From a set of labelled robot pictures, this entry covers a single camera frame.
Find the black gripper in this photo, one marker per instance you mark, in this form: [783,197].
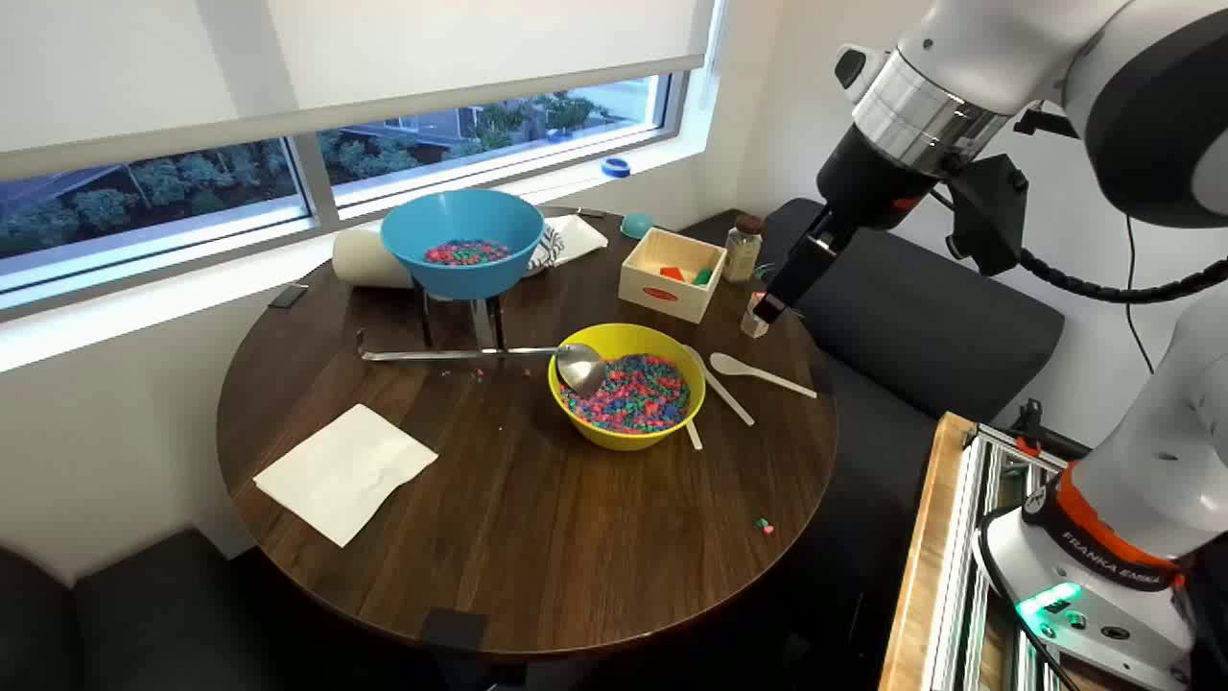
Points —
[863,179]

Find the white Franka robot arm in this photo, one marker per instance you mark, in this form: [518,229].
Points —
[1152,100]

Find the yellow bowl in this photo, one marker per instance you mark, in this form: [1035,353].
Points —
[638,339]

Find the colourful beads in yellow bowl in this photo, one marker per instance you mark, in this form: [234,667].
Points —
[638,397]

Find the black bowl stand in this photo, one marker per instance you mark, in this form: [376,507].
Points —
[485,325]

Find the blue bowl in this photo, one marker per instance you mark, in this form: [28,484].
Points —
[467,287]

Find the colourful beads in blue bowl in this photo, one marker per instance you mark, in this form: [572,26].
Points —
[467,252]

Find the glass spice jar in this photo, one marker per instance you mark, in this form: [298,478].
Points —
[742,252]

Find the small pale wooden block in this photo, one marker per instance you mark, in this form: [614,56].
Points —
[753,325]

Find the green toy piece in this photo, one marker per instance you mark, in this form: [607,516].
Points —
[702,275]

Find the black couch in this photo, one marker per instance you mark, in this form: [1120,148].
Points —
[921,320]

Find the orange toy piece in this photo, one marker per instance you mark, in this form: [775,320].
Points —
[674,275]

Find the light wooden box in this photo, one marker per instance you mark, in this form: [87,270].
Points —
[666,296]

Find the blue tape roll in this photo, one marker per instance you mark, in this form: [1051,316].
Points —
[614,168]

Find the white folded paper sheet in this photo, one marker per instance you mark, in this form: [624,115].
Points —
[575,237]

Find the small loose bead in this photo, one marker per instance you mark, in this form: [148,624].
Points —
[766,528]

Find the patterned cloth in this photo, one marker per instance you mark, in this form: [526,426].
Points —
[541,252]

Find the black clamp knob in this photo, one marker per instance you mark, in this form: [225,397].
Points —
[1027,418]

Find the light wooden board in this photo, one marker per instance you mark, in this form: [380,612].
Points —
[914,563]

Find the round dark wooden table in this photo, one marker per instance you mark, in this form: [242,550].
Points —
[538,537]

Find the metal ladle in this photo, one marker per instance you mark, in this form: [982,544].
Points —
[436,353]

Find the white window blind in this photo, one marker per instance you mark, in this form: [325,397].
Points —
[384,51]

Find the white square napkin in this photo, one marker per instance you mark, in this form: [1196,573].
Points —
[348,471]

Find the black ottoman seat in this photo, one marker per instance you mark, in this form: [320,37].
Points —
[129,614]

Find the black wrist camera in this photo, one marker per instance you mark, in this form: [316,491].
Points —
[990,212]

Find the aluminium frame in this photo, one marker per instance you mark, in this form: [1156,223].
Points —
[978,550]

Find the white window frame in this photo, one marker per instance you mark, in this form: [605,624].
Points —
[311,179]

